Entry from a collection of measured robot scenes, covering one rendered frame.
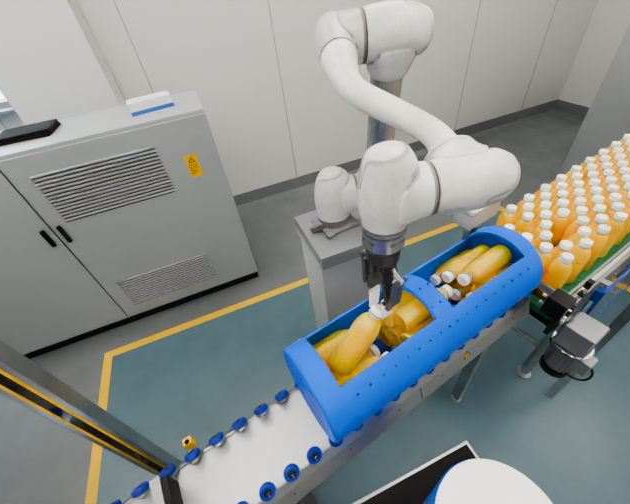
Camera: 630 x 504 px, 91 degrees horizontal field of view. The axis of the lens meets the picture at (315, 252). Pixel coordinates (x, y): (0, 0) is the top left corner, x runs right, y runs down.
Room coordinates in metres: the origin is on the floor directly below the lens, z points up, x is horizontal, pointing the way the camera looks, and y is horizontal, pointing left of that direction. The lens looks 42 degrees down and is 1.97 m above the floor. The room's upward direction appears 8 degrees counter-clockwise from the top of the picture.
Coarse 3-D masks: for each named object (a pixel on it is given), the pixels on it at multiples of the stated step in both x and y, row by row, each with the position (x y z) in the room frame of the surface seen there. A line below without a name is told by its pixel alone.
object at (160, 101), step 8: (144, 96) 2.07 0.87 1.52; (152, 96) 2.04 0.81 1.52; (160, 96) 2.01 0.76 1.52; (168, 96) 2.03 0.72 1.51; (128, 104) 1.94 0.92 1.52; (136, 104) 1.96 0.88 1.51; (144, 104) 1.97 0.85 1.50; (152, 104) 1.99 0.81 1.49; (160, 104) 2.01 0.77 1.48; (168, 104) 2.02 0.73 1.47; (136, 112) 1.95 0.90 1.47; (144, 112) 1.96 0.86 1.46; (152, 112) 1.98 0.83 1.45
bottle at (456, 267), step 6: (480, 246) 0.79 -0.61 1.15; (486, 246) 0.79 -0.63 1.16; (468, 252) 0.78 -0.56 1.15; (474, 252) 0.76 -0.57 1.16; (480, 252) 0.76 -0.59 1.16; (462, 258) 0.75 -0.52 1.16; (468, 258) 0.74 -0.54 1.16; (474, 258) 0.74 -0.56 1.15; (450, 264) 0.74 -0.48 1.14; (456, 264) 0.72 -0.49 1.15; (462, 264) 0.72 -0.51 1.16; (450, 270) 0.72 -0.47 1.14; (456, 270) 0.70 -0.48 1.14; (462, 270) 0.70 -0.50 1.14; (456, 276) 0.69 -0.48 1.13
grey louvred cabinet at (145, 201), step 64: (64, 128) 1.94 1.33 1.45; (128, 128) 1.81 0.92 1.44; (192, 128) 1.88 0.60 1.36; (0, 192) 1.59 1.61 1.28; (64, 192) 1.66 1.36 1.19; (128, 192) 1.74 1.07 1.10; (192, 192) 1.84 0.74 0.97; (0, 256) 1.52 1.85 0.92; (64, 256) 1.59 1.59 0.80; (128, 256) 1.68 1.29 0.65; (192, 256) 1.79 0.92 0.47; (0, 320) 1.43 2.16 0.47; (64, 320) 1.51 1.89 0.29; (128, 320) 1.63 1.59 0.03
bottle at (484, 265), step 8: (496, 248) 0.73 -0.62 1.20; (504, 248) 0.72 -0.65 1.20; (480, 256) 0.71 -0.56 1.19; (488, 256) 0.70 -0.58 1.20; (496, 256) 0.69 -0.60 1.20; (504, 256) 0.70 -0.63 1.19; (472, 264) 0.68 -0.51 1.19; (480, 264) 0.67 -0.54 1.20; (488, 264) 0.67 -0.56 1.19; (496, 264) 0.67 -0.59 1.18; (504, 264) 0.69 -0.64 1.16; (464, 272) 0.66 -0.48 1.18; (472, 272) 0.65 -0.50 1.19; (480, 272) 0.65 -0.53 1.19; (488, 272) 0.65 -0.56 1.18; (472, 280) 0.64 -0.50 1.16; (480, 280) 0.64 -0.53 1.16
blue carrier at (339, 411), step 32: (448, 256) 0.83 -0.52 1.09; (512, 256) 0.74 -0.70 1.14; (416, 288) 0.58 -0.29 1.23; (480, 288) 0.57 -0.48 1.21; (512, 288) 0.58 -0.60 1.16; (352, 320) 0.61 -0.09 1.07; (448, 320) 0.48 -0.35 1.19; (480, 320) 0.50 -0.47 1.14; (288, 352) 0.45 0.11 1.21; (416, 352) 0.41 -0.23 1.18; (448, 352) 0.43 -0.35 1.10; (320, 384) 0.34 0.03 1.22; (352, 384) 0.34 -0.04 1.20; (384, 384) 0.34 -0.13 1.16; (320, 416) 0.31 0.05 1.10; (352, 416) 0.28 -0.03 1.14
